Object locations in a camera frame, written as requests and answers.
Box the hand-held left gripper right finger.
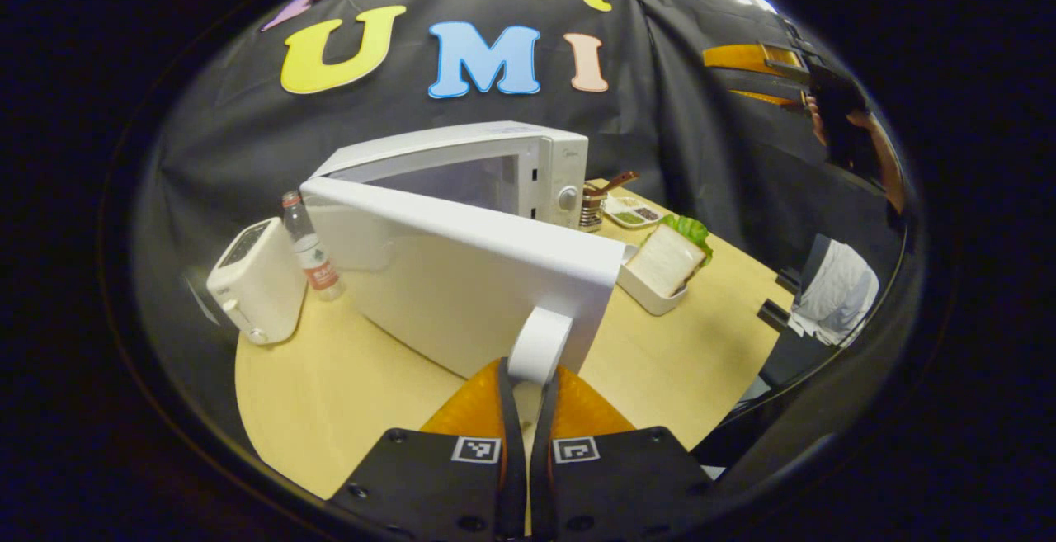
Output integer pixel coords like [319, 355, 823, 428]
[528, 365, 719, 542]

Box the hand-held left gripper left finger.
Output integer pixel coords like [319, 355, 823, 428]
[328, 358, 527, 542]

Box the sandwich with lettuce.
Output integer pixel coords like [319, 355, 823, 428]
[629, 214, 714, 297]

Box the white microwave oven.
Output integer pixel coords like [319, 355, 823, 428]
[299, 120, 628, 386]

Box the white divided bean dish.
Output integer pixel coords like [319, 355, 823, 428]
[604, 196, 662, 229]

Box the white crumpled cloth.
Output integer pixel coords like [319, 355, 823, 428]
[788, 237, 879, 349]

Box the white rectangular tray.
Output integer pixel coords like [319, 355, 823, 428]
[616, 245, 690, 317]

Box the red label water bottle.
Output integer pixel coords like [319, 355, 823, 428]
[281, 191, 344, 302]

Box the white toaster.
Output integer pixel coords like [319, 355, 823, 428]
[205, 217, 308, 346]

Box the black backdrop cloth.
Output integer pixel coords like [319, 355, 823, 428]
[132, 0, 917, 444]

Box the metal wire cup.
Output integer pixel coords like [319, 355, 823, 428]
[580, 183, 607, 233]

